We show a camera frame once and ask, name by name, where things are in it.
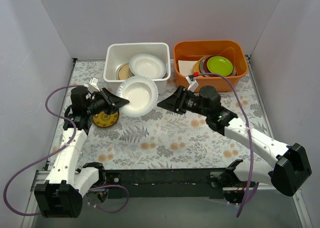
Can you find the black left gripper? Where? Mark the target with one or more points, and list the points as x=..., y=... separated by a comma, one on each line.
x=108, y=100

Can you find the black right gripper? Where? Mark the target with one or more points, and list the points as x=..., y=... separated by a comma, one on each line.
x=180, y=102

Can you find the small yellow black dish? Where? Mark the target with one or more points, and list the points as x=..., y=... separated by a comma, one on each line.
x=103, y=120

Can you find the white deep plate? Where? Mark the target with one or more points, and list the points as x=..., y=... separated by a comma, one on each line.
x=142, y=94
x=148, y=66

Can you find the beige bird pattern plate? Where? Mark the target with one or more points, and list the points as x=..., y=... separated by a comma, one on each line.
x=123, y=72

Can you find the white watermelon pattern plate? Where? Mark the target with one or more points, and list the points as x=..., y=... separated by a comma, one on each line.
x=116, y=72

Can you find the beige green floral plate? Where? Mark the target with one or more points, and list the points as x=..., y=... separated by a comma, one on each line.
x=128, y=72

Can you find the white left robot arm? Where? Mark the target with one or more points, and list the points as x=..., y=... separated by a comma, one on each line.
x=61, y=194

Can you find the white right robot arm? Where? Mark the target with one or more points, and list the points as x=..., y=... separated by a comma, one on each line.
x=287, y=166

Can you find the white paper in orange bin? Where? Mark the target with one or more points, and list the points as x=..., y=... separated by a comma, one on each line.
x=186, y=67

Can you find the white plastic bin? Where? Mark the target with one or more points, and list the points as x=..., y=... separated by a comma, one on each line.
x=119, y=54

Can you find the orange plastic bin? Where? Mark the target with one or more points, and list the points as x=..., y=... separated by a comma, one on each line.
x=195, y=50

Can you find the green plate in orange bin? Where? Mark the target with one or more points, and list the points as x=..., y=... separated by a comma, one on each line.
x=220, y=65

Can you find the stack of plates in bin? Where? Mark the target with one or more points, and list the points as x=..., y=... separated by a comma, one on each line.
x=201, y=66

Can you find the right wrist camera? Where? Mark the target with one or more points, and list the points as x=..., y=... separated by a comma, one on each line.
x=209, y=98

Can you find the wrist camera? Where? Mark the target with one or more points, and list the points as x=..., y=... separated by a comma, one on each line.
x=79, y=97
x=209, y=98

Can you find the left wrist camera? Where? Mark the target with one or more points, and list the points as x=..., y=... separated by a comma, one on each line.
x=79, y=97

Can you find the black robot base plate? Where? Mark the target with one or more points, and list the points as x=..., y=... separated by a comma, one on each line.
x=152, y=183

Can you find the aluminium frame rail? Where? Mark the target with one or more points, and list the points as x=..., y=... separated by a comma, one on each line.
x=39, y=178

